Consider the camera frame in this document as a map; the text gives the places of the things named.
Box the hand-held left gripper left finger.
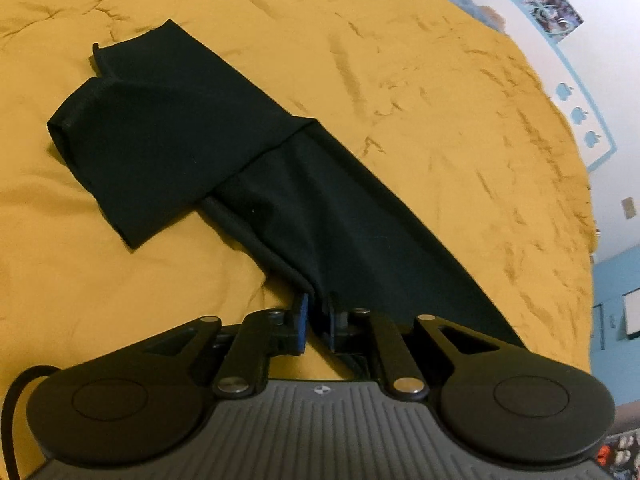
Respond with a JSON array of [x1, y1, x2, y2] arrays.
[[141, 293, 310, 401]]

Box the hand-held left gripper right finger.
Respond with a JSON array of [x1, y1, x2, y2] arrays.
[[325, 295, 507, 402]]

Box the black pants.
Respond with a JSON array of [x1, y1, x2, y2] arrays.
[[46, 18, 526, 351]]

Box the yellow blanket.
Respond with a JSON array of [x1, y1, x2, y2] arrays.
[[0, 0, 600, 480]]

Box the blue and white wardrobe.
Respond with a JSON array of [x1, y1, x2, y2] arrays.
[[589, 254, 640, 408]]

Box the shoe rack with shoes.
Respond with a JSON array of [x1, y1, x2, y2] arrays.
[[597, 430, 640, 480]]

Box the blue-framed panel with apple decals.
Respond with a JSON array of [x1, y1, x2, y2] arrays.
[[414, 0, 619, 173]]

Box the blue pillow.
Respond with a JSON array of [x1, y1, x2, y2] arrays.
[[434, 0, 507, 32]]

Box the black cable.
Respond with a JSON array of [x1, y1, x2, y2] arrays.
[[0, 366, 63, 480]]

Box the wall poster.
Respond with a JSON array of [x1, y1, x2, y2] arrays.
[[472, 0, 585, 44]]

